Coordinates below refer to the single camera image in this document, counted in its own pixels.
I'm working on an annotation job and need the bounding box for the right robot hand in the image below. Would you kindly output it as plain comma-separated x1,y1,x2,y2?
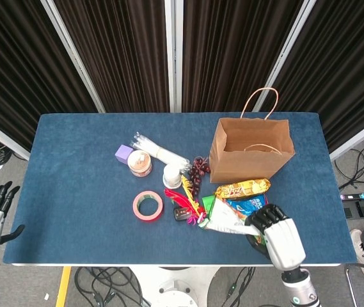
244,203,306,272

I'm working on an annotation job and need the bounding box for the blue snack packet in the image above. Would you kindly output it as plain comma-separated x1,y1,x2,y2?
225,194,269,221

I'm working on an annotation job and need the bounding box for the green white snack packet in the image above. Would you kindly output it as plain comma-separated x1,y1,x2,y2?
205,197,267,249

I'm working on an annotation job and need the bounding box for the yellow snack packet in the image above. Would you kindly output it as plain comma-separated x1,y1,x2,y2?
214,178,271,200

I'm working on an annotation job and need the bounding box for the red yellow feather toy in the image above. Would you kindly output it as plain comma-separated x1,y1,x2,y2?
164,174,210,230

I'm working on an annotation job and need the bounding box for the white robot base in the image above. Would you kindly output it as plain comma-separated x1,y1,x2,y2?
130,266,221,307

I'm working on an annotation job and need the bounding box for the brown paper carrier bag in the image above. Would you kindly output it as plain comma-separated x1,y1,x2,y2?
209,88,296,185

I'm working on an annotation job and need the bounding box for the white paper cup stack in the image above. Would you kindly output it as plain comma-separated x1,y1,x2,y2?
162,163,182,189

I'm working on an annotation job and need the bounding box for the person's light shoe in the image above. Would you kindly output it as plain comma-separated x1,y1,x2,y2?
350,228,364,281

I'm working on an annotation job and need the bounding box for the blue table cover cloth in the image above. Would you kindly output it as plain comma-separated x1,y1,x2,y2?
2,112,358,265

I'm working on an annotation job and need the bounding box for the black car key fob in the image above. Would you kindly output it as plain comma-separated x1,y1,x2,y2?
173,207,191,222

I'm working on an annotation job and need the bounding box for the dark red grape bunch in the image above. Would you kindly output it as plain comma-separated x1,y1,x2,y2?
187,155,210,196

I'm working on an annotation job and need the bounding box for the red tape roll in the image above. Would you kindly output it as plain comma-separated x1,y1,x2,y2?
132,191,164,221

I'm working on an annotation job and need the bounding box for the purple cube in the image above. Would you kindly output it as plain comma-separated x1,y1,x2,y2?
115,144,134,164

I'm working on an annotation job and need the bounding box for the bundle of clear straws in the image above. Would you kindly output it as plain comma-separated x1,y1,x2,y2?
132,132,191,172

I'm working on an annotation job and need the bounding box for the black pleated curtain panel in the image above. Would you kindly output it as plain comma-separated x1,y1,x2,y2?
53,0,171,113
0,0,99,153
266,0,364,154
181,0,305,113

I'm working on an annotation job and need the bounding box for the clear jar of rubber bands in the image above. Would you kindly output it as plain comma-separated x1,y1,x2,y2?
127,150,153,177

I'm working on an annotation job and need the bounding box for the white partition base rail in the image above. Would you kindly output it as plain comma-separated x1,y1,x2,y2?
328,111,364,162
0,113,31,161

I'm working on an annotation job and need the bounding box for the white partition post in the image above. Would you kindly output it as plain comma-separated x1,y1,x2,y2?
164,0,184,113
40,0,106,113
253,0,317,113

